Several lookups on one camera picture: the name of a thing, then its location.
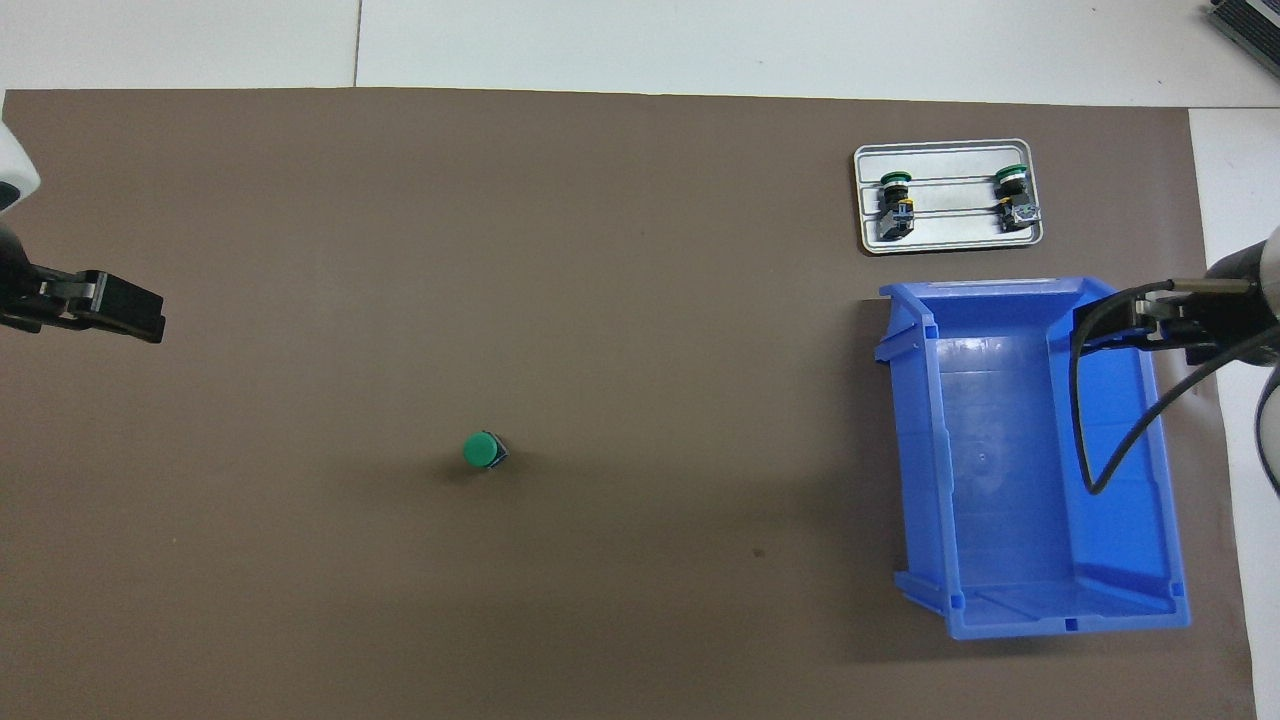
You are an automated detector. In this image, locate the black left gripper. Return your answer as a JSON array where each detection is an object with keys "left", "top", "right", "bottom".
[{"left": 0, "top": 228, "right": 166, "bottom": 344}]

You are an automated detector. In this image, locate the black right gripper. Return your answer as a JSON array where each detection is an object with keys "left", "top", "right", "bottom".
[{"left": 1072, "top": 240, "right": 1280, "bottom": 366}]

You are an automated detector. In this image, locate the green push button switch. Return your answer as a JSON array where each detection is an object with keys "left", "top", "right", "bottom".
[
  {"left": 993, "top": 163, "right": 1042, "bottom": 232},
  {"left": 462, "top": 431, "right": 509, "bottom": 471},
  {"left": 878, "top": 171, "right": 918, "bottom": 242}
]

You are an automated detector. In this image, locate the blue plastic storage bin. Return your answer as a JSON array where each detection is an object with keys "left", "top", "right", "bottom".
[{"left": 873, "top": 277, "right": 1193, "bottom": 641}]

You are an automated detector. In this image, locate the grey metal tray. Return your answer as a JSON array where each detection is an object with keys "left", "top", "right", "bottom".
[{"left": 853, "top": 138, "right": 1045, "bottom": 255}]

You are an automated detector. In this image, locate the grey ribbed device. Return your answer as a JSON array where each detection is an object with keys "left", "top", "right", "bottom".
[{"left": 1205, "top": 0, "right": 1280, "bottom": 53}]

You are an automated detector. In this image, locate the brown table mat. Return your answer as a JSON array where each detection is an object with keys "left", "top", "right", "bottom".
[{"left": 0, "top": 87, "right": 1259, "bottom": 720}]

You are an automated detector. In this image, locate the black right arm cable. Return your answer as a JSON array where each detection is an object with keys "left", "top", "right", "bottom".
[{"left": 1068, "top": 280, "right": 1280, "bottom": 496}]

